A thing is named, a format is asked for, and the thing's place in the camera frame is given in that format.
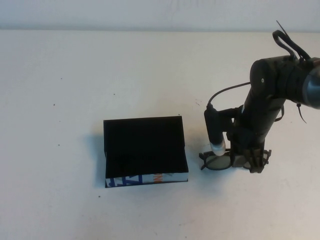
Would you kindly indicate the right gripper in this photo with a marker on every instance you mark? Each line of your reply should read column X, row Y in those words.
column 247, row 141

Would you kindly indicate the black framed glasses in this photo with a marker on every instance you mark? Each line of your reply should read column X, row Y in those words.
column 220, row 163

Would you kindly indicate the black printed glasses case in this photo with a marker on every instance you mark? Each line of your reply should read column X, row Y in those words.
column 142, row 140

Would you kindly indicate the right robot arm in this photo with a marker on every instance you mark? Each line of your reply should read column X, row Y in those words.
column 265, row 100

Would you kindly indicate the black zip tie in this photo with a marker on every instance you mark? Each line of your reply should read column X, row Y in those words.
column 301, row 111
column 283, row 29

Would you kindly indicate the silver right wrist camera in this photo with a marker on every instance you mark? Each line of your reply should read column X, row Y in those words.
column 212, row 130

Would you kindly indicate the black right camera bracket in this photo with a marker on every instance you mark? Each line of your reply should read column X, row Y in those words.
column 227, row 115

